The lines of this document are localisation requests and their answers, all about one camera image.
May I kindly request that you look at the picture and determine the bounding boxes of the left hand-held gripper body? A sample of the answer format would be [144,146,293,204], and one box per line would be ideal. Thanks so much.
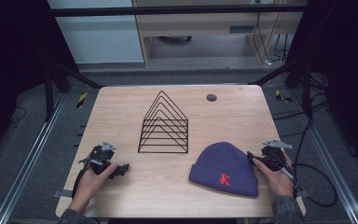
[78,140,118,175]

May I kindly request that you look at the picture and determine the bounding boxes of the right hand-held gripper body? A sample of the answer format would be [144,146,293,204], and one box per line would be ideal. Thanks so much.
[260,139,294,173]

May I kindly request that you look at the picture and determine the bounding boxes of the purple knit beanie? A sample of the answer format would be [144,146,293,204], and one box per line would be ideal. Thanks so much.
[188,141,259,198]

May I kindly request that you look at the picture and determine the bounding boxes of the person's left hand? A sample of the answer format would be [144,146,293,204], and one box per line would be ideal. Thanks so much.
[69,162,119,215]

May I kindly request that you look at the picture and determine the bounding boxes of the person's right hand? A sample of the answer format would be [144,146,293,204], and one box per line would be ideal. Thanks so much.
[253,151,296,199]

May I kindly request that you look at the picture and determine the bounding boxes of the yellow black striped tape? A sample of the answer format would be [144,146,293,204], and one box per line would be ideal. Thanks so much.
[274,89,293,104]
[76,91,89,109]

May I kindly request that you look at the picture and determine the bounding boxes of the black metal stand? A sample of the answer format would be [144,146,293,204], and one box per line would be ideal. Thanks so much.
[248,59,314,119]
[43,60,104,123]

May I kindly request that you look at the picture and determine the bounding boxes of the dark curtain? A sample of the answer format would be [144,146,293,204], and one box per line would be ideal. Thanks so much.
[287,0,358,171]
[0,0,79,162]

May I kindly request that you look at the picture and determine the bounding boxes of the white cabinet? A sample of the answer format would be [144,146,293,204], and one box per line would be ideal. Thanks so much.
[47,0,145,65]

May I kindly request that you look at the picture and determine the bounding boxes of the light wooden desk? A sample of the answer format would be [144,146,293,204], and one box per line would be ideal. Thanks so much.
[132,0,306,68]

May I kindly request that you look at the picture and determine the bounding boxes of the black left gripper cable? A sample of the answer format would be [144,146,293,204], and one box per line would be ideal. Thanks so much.
[71,167,89,200]

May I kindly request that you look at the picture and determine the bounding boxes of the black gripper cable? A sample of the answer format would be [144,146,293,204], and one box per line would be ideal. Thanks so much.
[280,162,339,208]
[71,167,89,200]

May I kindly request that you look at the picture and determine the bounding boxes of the black floor cables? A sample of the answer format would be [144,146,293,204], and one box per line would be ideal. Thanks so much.
[272,74,332,171]

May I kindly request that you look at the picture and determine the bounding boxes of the black wire file rack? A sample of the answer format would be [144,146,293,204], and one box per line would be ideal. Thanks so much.
[137,90,189,155]

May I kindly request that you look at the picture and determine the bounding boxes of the aluminium floor rail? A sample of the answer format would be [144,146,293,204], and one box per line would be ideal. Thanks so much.
[0,92,68,224]
[288,89,358,224]

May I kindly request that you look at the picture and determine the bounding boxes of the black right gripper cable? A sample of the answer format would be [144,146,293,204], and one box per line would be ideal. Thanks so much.
[280,162,339,208]

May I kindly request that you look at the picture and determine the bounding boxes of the hanging black desk cables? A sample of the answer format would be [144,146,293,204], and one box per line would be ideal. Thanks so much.
[252,11,291,67]

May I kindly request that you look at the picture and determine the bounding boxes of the black horizontal frame bar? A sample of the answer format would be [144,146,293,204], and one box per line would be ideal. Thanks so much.
[48,4,310,19]

